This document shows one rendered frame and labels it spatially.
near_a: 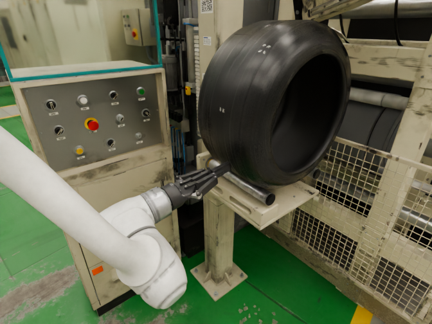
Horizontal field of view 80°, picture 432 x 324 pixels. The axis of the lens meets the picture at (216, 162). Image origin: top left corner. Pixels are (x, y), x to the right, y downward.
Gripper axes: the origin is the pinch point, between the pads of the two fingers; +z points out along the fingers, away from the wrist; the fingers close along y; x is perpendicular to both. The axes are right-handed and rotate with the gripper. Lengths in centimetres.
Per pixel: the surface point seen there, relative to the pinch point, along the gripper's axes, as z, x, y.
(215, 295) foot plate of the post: 2, 102, 22
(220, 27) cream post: 26, -37, 26
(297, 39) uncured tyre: 22.6, -35.1, -9.7
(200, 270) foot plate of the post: 5, 102, 42
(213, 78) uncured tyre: 6.5, -26.5, 7.6
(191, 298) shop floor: -9, 102, 30
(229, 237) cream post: 21, 70, 27
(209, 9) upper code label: 25, -43, 31
